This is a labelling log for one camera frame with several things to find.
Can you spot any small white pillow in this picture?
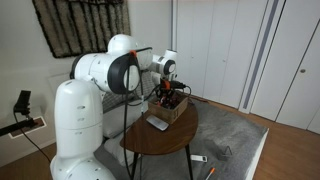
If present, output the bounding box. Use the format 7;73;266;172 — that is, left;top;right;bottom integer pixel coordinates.
103;134;134;168

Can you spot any white pillar with grey stripe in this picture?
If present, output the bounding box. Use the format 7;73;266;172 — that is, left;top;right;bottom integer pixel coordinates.
238;0;284;114

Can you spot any white remote control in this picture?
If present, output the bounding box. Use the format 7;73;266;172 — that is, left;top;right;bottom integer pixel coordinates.
190;154;208;164

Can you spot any white sliding door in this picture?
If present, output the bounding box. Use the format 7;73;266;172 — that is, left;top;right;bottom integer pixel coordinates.
250;0;320;122

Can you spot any shaggy brown wall hanging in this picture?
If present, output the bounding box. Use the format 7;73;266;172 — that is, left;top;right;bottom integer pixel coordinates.
32;0;132;59

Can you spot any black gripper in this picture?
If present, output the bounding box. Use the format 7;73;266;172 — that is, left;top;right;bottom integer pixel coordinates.
157;79;178;108

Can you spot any small grey metal holder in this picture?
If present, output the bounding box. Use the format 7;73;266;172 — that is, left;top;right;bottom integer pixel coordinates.
222;145;234;158

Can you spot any white framed brown panel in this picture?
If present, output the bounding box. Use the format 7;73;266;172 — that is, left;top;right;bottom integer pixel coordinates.
8;115;48;139

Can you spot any white closet door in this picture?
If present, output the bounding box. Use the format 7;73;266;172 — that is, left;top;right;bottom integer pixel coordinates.
174;0;269;109

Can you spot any brown cardboard box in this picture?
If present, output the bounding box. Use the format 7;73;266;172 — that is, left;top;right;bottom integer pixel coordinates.
147;92;189;125

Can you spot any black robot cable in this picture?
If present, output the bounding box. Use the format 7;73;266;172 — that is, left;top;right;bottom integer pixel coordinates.
122;49;161;180

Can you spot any grey rug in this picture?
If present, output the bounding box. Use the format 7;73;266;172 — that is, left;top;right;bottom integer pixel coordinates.
94;98;269;180

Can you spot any wooden side table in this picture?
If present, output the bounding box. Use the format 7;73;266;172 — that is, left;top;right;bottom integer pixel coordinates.
119;99;199;180

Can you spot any plaid grey cushion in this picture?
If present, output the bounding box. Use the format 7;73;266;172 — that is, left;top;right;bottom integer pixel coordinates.
101;71;158;113

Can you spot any white door with knob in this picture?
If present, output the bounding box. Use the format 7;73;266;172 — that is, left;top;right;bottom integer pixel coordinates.
275;19;320;134

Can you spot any white low platform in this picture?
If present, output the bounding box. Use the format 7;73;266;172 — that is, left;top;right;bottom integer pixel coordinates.
244;129;270;180

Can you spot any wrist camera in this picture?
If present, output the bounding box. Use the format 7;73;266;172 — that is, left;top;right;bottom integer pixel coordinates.
169;80;187;90

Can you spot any black camera on stand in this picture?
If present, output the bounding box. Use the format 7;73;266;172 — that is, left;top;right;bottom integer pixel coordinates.
0;89;53;164

